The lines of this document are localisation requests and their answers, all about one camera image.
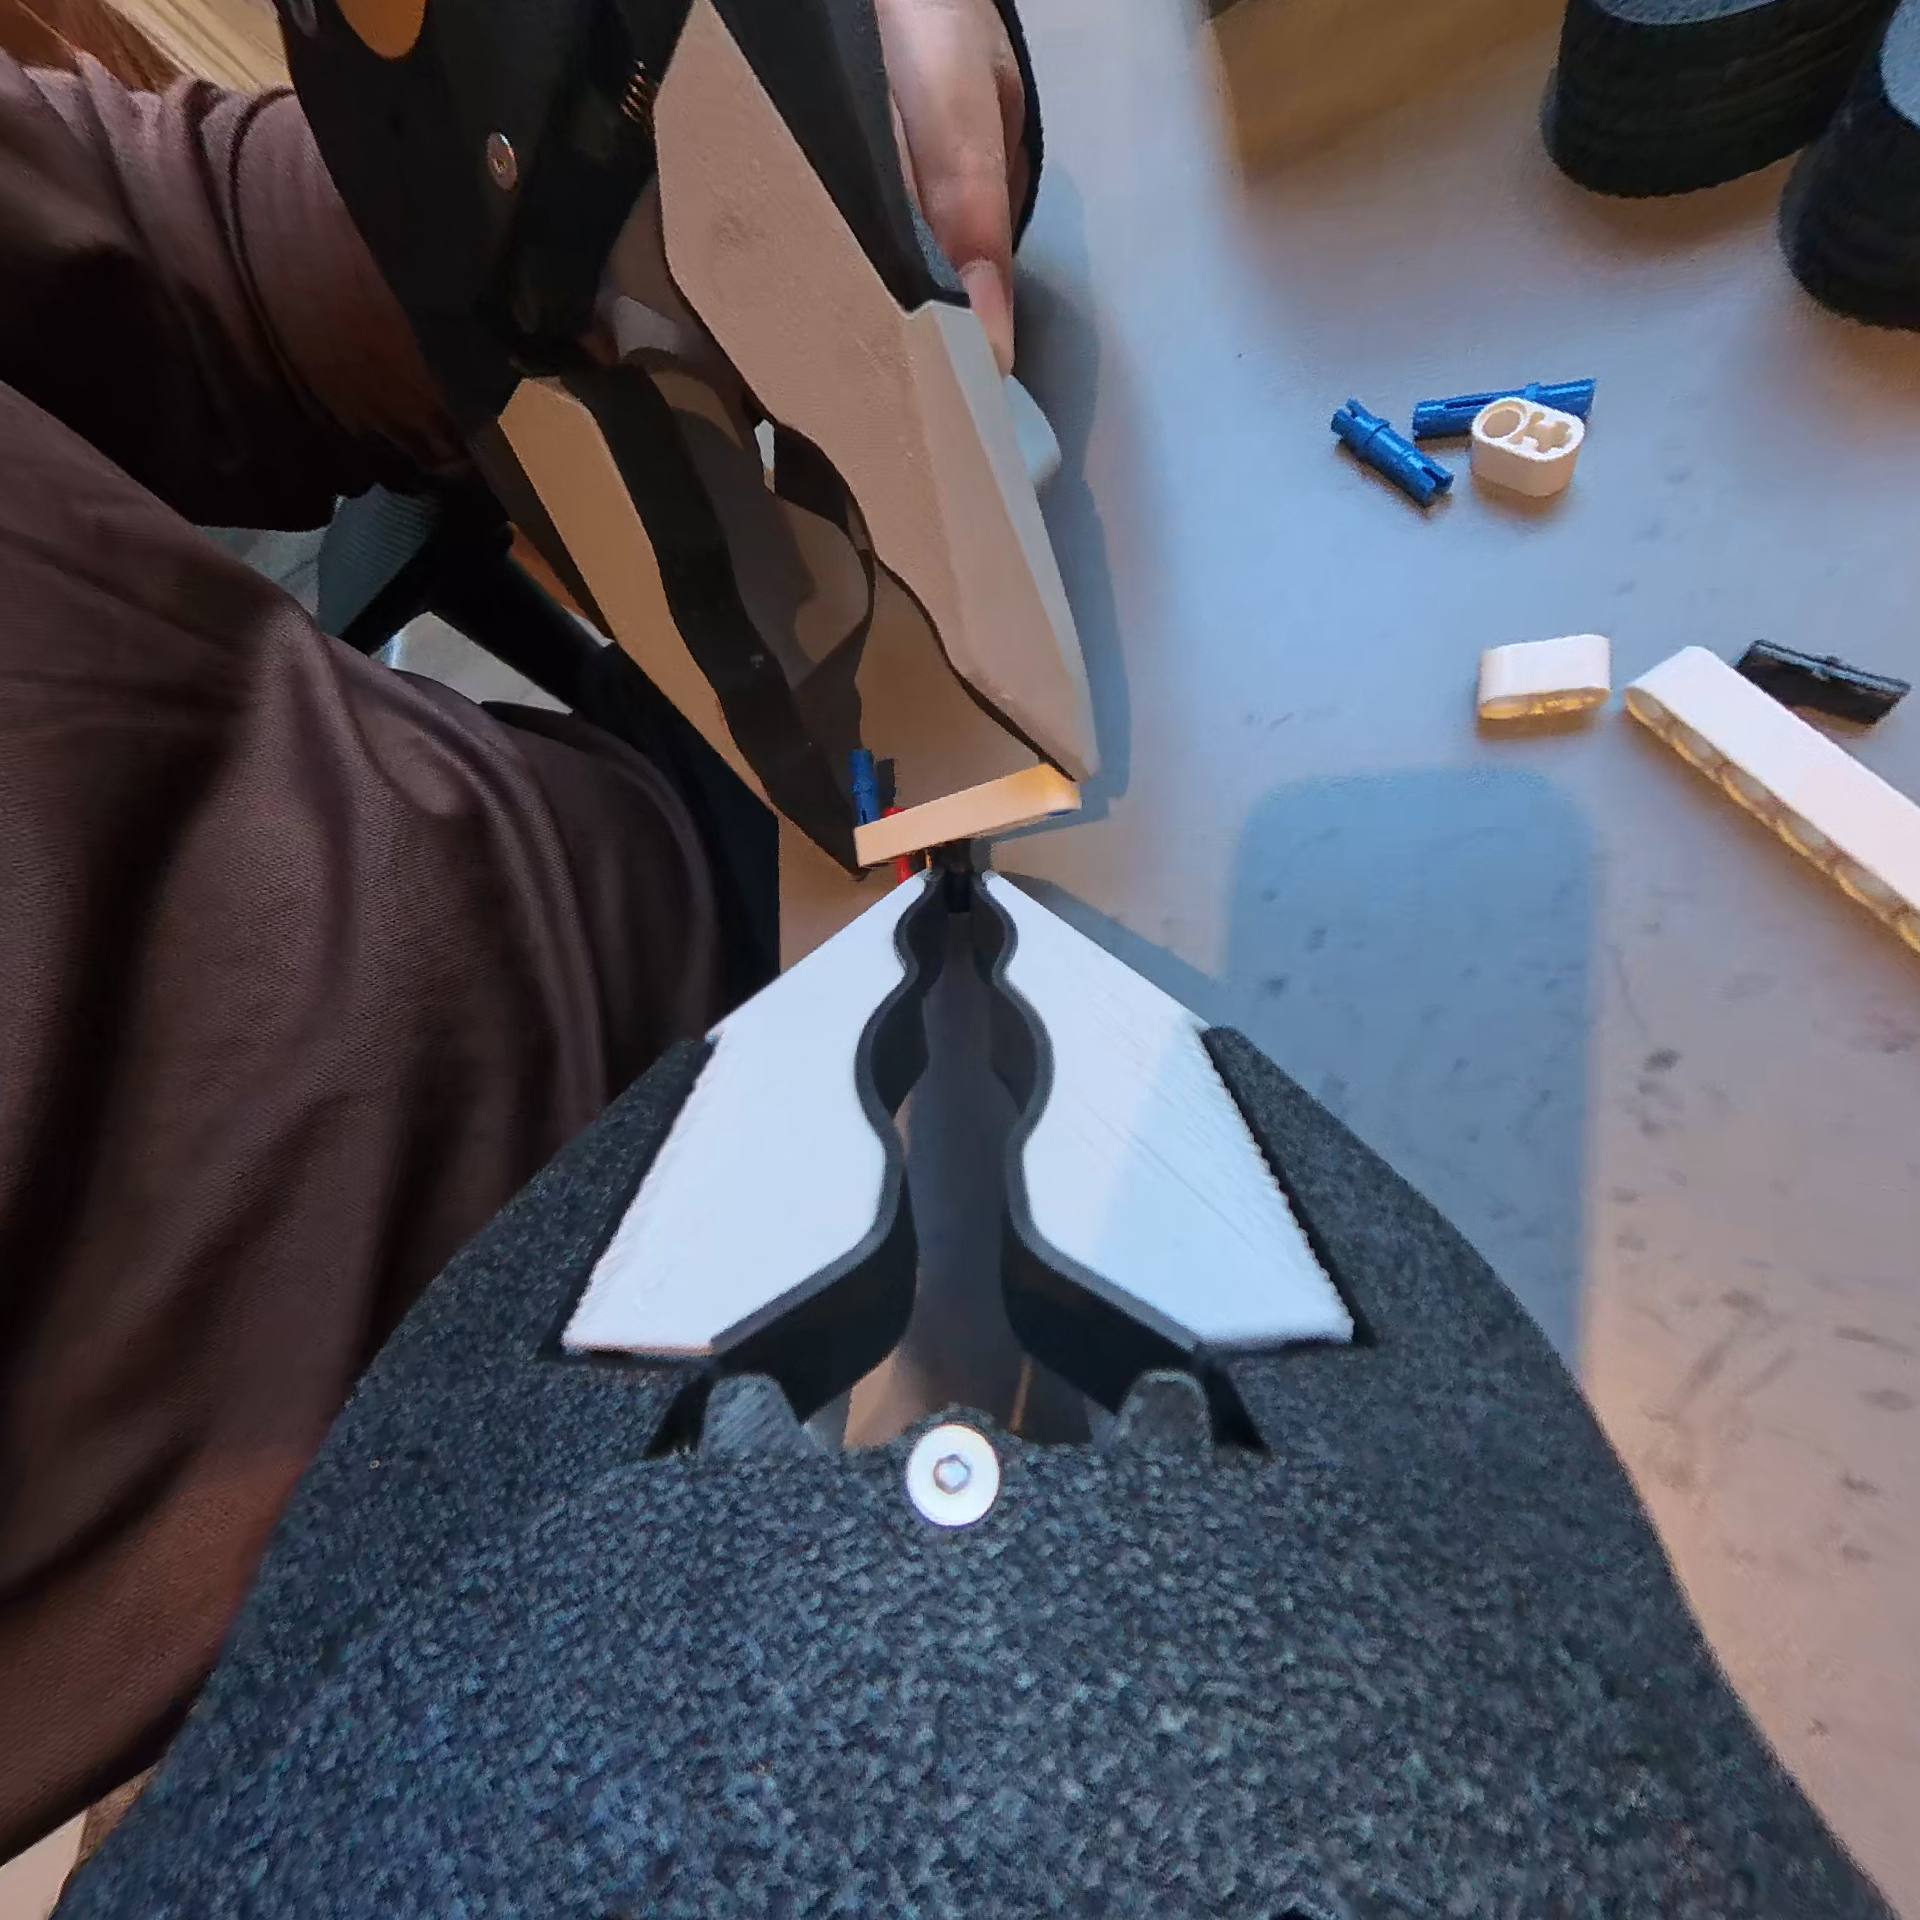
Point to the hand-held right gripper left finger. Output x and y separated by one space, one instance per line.
733 1184

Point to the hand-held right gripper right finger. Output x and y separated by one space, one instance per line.
1155 1184

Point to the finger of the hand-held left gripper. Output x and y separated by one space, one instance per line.
840 346
599 511

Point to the red toy axle pin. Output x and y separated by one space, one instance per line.
896 863

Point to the black toy connector pin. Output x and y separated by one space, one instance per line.
1821 679
953 873

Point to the white toy beam with pins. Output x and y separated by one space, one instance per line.
960 818

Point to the white toy axle connector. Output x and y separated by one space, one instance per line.
1527 451

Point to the person's left forearm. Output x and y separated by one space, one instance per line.
194 301

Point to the grey desk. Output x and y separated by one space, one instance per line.
1425 1050

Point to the person's left hand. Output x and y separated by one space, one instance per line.
960 149

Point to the person's black trousers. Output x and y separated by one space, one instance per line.
705 839

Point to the person's brown shirt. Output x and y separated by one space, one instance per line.
224 1050

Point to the short white toy beam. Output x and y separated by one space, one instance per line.
1545 682

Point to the long white toy beam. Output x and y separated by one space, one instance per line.
1770 779

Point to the black rubber toy tire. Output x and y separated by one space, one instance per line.
1693 106
1860 194

